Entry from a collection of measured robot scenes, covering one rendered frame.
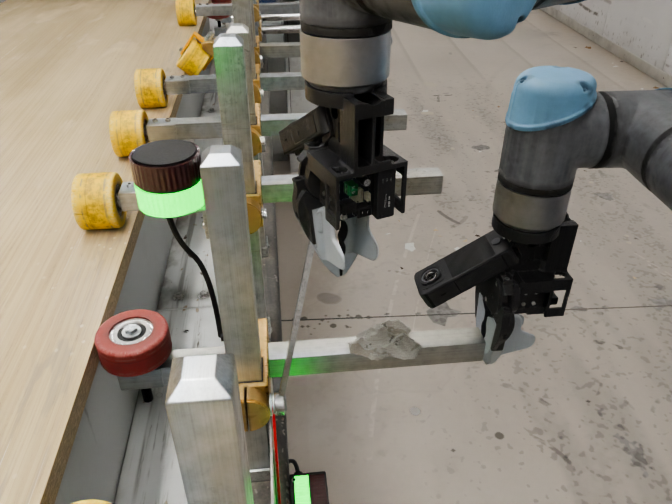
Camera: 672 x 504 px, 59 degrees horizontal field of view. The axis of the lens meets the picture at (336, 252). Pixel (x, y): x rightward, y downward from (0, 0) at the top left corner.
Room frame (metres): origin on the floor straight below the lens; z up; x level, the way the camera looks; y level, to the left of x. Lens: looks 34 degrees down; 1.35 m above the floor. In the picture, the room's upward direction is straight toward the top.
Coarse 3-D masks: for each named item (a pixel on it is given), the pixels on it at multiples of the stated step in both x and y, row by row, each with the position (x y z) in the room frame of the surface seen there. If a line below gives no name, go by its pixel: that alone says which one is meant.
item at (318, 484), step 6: (318, 474) 0.47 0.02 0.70; (312, 480) 0.46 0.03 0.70; (318, 480) 0.46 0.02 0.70; (324, 480) 0.46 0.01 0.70; (312, 486) 0.45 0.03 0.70; (318, 486) 0.45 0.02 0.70; (324, 486) 0.45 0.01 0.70; (312, 492) 0.44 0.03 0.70; (318, 492) 0.44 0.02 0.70; (324, 492) 0.44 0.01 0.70; (312, 498) 0.43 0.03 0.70; (318, 498) 0.43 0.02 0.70; (324, 498) 0.43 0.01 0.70
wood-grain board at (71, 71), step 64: (64, 0) 2.38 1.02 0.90; (128, 0) 2.38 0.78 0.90; (0, 64) 1.55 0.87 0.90; (64, 64) 1.55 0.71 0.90; (128, 64) 1.55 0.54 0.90; (0, 128) 1.12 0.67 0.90; (64, 128) 1.12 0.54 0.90; (0, 192) 0.85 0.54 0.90; (64, 192) 0.85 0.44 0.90; (0, 256) 0.66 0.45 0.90; (64, 256) 0.66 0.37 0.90; (128, 256) 0.69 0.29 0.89; (0, 320) 0.53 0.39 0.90; (64, 320) 0.53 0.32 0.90; (0, 384) 0.43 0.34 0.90; (64, 384) 0.43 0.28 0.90; (0, 448) 0.35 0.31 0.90; (64, 448) 0.36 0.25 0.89
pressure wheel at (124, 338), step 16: (112, 320) 0.52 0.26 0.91; (128, 320) 0.53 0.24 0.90; (144, 320) 0.53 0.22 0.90; (160, 320) 0.52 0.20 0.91; (96, 336) 0.50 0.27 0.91; (112, 336) 0.50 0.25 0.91; (128, 336) 0.50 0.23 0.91; (144, 336) 0.50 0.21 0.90; (160, 336) 0.50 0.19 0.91; (112, 352) 0.47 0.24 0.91; (128, 352) 0.47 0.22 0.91; (144, 352) 0.47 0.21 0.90; (160, 352) 0.49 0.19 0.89; (112, 368) 0.47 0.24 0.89; (128, 368) 0.47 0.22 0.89; (144, 368) 0.47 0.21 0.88; (144, 400) 0.50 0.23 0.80
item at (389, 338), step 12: (384, 324) 0.56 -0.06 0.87; (396, 324) 0.56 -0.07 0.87; (360, 336) 0.54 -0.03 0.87; (372, 336) 0.53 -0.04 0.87; (384, 336) 0.53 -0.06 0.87; (396, 336) 0.53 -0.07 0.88; (408, 336) 0.53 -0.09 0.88; (360, 348) 0.52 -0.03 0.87; (372, 348) 0.52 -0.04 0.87; (384, 348) 0.52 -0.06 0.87; (396, 348) 0.52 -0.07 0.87; (408, 348) 0.52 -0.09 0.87; (420, 348) 0.52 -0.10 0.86
